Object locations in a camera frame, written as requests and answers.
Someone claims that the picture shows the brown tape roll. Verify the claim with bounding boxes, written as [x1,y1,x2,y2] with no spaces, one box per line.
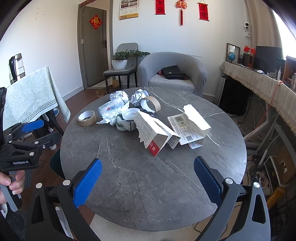
[77,110,97,127]

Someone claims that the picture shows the white plastic tissue wrapper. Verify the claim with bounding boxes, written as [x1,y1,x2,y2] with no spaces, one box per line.
[96,97,130,126]

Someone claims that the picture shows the paper ball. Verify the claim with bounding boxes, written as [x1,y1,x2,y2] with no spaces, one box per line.
[130,89,149,107]
[110,90,129,103]

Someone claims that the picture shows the person's left hand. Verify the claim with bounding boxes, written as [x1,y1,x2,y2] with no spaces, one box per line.
[0,170,26,195]

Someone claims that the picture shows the green patterned tablecloth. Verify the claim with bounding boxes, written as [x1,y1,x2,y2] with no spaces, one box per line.
[3,66,71,130]

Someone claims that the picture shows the beige rug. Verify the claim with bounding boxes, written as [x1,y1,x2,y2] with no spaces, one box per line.
[90,214,209,241]

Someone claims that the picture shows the white torn printed box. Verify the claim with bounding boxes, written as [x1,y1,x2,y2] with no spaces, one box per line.
[168,104,211,149]

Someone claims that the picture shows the cardboard box on floor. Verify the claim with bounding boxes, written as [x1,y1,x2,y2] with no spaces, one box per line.
[96,79,120,98]

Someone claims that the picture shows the red white torn box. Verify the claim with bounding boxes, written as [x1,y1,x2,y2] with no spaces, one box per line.
[133,111,181,156]

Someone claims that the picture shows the round grey marble table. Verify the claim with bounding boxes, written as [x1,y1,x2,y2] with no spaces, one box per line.
[61,87,247,231]

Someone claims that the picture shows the crushed white paper cup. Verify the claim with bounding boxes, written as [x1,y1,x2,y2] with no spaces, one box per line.
[116,108,139,132]

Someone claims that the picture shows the grey door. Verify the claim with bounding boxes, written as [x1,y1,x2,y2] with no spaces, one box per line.
[77,6,108,89]

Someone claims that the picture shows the potted green plant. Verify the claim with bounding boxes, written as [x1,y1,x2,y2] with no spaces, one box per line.
[112,49,150,70]

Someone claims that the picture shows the beige fringed desk cloth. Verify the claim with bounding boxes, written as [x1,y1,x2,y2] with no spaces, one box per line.
[220,61,296,133]

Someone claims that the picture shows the grey dining chair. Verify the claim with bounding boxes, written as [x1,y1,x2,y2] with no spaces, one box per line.
[103,43,138,94]

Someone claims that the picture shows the black handbag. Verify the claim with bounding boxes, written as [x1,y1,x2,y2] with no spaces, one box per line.
[161,65,189,80]

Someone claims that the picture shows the red fu door decoration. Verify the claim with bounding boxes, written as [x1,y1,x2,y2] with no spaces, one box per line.
[89,15,103,30]

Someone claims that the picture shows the small blue globe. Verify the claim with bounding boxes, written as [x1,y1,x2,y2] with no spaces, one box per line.
[227,52,236,63]

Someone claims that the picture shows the grey armchair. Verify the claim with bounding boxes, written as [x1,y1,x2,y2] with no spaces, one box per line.
[138,52,207,97]

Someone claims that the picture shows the black monitor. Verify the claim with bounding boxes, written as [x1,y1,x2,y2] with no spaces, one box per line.
[253,46,285,73]

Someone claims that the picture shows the framed picture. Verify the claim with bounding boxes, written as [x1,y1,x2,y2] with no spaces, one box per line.
[225,43,240,64]

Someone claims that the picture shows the small red flags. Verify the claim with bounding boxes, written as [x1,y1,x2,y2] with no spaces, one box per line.
[243,45,256,56]

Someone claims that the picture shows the red scroll left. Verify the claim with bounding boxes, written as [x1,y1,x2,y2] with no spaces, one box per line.
[155,0,166,15]

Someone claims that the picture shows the red scroll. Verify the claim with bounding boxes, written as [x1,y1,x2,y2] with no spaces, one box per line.
[198,2,209,21]
[155,0,166,15]

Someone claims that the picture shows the red scroll right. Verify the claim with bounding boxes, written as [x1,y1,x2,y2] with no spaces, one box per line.
[198,2,209,21]

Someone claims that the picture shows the red chinese knot ornament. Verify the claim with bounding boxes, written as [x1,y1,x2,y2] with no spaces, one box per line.
[175,0,187,26]

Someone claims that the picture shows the wall calendar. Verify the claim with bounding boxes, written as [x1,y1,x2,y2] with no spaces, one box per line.
[119,0,139,20]

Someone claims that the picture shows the white security camera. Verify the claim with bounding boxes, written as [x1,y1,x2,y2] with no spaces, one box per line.
[244,22,251,38]

